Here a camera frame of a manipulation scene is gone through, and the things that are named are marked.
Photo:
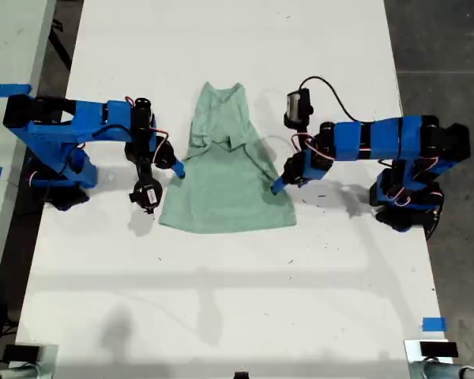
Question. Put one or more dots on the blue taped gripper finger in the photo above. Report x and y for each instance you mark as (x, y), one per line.
(279, 185)
(179, 169)

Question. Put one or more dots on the pale green T-shirt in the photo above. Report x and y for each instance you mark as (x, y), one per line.
(229, 197)

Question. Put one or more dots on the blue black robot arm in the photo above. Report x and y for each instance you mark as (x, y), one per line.
(83, 122)
(387, 138)

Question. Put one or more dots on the black stand leg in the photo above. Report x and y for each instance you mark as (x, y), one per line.
(63, 51)

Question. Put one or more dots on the long blue tape strip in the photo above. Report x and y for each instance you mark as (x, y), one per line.
(8, 90)

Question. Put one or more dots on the pale grey side table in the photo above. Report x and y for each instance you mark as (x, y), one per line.
(8, 39)

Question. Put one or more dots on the small black block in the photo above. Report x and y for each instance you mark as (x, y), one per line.
(241, 375)

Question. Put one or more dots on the square blue tape piece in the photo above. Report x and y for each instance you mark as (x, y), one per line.
(433, 324)

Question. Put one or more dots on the white metal plate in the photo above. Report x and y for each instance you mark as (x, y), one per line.
(411, 349)

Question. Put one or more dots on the black box on white plate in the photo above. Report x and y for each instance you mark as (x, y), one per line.
(438, 349)

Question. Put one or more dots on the grey metal plate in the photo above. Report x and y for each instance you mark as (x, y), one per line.
(49, 361)

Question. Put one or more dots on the pale grey tube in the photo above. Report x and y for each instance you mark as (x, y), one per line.
(438, 372)
(12, 373)

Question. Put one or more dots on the black box on grey plate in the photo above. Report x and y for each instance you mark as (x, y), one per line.
(21, 352)

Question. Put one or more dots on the black camera stalk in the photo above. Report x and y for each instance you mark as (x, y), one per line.
(301, 131)
(146, 173)

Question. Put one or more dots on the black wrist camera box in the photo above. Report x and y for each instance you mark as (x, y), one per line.
(148, 195)
(298, 106)

